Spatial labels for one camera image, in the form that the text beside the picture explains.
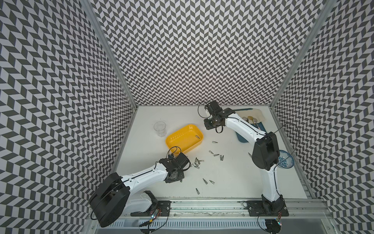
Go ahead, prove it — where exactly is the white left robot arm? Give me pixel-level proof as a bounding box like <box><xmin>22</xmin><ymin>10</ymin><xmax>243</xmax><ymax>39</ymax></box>
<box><xmin>89</xmin><ymin>153</ymin><xmax>191</xmax><ymax>228</ymax></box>

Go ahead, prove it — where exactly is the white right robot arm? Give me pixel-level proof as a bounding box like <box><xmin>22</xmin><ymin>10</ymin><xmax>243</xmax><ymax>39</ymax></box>
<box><xmin>204</xmin><ymin>101</ymin><xmax>289</xmax><ymax>218</ymax></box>

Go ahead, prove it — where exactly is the yellow plastic storage box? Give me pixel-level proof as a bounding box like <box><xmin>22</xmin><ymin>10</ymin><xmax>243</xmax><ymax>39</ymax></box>
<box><xmin>166</xmin><ymin>124</ymin><xmax>204</xmax><ymax>154</ymax></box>

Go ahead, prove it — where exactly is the teal plastic tray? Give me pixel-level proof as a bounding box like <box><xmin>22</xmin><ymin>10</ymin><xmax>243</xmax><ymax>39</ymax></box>
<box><xmin>230</xmin><ymin>113</ymin><xmax>267</xmax><ymax>144</ymax></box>

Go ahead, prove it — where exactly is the beige folded cloth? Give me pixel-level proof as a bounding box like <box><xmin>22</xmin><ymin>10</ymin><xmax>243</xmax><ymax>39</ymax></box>
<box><xmin>236</xmin><ymin>109</ymin><xmax>266</xmax><ymax>122</ymax></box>

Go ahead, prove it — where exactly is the clear plastic cup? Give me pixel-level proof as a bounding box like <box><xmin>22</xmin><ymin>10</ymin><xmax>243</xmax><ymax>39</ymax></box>
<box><xmin>153</xmin><ymin>121</ymin><xmax>167</xmax><ymax>137</ymax></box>

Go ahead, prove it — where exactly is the blue patterned bowl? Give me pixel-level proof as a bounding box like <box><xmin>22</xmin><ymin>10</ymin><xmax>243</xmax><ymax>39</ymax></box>
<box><xmin>278</xmin><ymin>150</ymin><xmax>295</xmax><ymax>169</ymax></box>

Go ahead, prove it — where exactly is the gold spoon green handle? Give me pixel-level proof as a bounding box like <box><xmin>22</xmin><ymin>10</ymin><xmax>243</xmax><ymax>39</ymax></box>
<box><xmin>247</xmin><ymin>116</ymin><xmax>258</xmax><ymax>124</ymax></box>

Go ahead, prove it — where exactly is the pink handled spoon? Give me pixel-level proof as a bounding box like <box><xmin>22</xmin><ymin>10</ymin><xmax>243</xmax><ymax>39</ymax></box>
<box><xmin>252</xmin><ymin>118</ymin><xmax>262</xmax><ymax>130</ymax></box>

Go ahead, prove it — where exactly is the aluminium corner post left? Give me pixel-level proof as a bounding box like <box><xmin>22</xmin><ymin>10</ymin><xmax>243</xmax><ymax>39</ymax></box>
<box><xmin>80</xmin><ymin>0</ymin><xmax>137</xmax><ymax>109</ymax></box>

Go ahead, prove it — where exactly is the aluminium corner post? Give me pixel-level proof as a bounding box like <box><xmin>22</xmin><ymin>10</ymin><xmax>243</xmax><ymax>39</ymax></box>
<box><xmin>269</xmin><ymin>1</ymin><xmax>337</xmax><ymax>109</ymax></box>
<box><xmin>80</xmin><ymin>0</ymin><xmax>137</xmax><ymax>109</ymax></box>

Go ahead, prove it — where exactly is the aluminium corner post right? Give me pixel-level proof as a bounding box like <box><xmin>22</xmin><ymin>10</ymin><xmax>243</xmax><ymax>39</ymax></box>
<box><xmin>269</xmin><ymin>1</ymin><xmax>337</xmax><ymax>109</ymax></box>

